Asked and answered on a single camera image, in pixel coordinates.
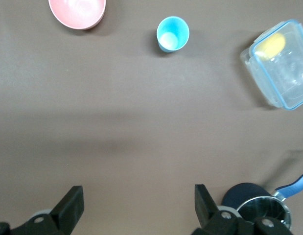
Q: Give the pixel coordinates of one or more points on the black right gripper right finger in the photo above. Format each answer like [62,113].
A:
[210,218]

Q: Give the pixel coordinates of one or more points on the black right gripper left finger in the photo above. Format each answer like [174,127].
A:
[65,215]

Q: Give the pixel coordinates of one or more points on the brown table mat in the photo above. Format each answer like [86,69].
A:
[131,110]

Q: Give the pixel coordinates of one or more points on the clear plastic container blue seal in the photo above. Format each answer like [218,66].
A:
[281,78]

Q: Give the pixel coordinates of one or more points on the yellow round food piece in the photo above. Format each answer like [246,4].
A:
[272,45]

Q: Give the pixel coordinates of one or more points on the empty blue cup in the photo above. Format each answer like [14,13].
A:
[172,29]

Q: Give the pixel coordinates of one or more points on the pink bowl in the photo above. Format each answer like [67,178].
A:
[76,12]

